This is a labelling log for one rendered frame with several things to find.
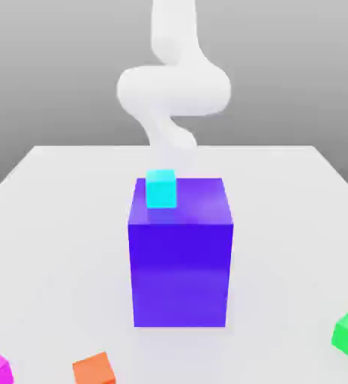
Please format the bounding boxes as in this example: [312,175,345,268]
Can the large purple box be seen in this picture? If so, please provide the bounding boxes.
[127,177,234,329]

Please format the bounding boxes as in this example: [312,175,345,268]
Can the small orange cube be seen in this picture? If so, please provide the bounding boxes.
[72,351,117,384]

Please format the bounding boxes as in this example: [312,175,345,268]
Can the small cyan cube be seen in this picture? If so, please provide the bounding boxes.
[145,169,178,209]

